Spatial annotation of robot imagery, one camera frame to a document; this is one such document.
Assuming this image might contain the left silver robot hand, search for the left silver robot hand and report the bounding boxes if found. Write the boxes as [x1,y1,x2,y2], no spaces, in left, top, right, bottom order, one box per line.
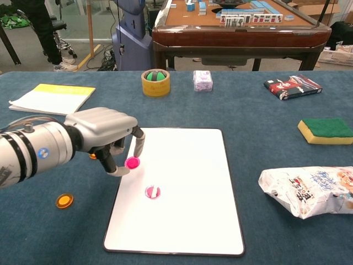
[63,107,146,177]

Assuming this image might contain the pink round magnet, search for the pink round magnet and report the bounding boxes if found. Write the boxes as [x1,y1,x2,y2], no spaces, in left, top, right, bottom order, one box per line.
[124,156,141,170]
[145,185,161,200]

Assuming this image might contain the white rectangular board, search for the white rectangular board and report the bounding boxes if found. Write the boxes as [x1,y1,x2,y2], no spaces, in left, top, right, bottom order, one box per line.
[103,127,245,257]

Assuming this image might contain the yellow and white notebook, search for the yellow and white notebook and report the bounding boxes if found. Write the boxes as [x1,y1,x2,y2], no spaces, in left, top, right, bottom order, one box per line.
[8,83,97,116]

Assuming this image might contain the tan packing tape roll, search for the tan packing tape roll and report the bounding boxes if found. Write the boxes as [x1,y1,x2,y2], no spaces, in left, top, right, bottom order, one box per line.
[141,68,172,98]

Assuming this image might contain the green and black ball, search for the green and black ball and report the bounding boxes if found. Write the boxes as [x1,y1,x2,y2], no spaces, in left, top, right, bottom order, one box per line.
[145,70,167,82]

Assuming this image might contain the wooden pole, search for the wooden pole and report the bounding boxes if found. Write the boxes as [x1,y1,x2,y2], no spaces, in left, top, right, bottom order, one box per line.
[86,0,96,58]

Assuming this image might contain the black rolling stool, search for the black rolling stool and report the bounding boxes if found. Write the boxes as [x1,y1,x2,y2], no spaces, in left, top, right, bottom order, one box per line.
[48,13,78,59]

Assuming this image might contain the person in black clothes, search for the person in black clothes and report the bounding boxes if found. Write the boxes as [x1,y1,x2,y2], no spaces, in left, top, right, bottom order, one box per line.
[16,0,79,72]

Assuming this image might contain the blue felt table cloth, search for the blue felt table cloth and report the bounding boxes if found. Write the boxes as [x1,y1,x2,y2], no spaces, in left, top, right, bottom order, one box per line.
[0,70,353,265]

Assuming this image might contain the brown mahjong table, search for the brown mahjong table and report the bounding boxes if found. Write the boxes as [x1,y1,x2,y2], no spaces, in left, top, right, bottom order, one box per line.
[151,0,333,72]

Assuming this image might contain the dark round table tray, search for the dark round table tray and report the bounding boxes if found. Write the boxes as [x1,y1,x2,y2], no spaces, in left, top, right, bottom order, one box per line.
[212,0,248,8]

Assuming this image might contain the white-faced mahjong tile row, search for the white-faced mahjong tile row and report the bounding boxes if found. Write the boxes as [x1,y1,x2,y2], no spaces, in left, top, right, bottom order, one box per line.
[220,13,284,28]

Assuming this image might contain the dark patterned card box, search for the dark patterned card box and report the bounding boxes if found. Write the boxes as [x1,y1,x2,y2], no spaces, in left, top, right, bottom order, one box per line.
[263,75,323,101]

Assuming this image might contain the long blue-backed tile row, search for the long blue-backed tile row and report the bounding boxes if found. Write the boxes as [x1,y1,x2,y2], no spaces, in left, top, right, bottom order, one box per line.
[249,0,278,14]

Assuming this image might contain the white snack bag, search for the white snack bag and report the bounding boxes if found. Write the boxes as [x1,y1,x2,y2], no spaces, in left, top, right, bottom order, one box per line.
[258,165,353,220]

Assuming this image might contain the green and yellow sponge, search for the green and yellow sponge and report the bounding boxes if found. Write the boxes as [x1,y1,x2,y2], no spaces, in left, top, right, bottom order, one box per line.
[297,118,353,145]

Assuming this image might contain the white plastic basket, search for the white plastic basket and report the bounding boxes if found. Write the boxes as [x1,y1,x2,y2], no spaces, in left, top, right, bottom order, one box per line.
[318,49,353,67]

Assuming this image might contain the black tripod stand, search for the black tripod stand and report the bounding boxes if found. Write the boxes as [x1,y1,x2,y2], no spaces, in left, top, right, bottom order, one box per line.
[317,0,331,28]

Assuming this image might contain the black bag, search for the black bag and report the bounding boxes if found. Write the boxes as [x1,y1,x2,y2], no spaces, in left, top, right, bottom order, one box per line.
[328,21,353,52]

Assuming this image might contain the black cable bundle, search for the black cable bundle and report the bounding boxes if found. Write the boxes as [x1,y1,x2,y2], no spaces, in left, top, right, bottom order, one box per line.
[87,45,118,72]

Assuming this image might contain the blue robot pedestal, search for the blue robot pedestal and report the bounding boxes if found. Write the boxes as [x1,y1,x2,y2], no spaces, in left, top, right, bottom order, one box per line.
[111,0,154,72]

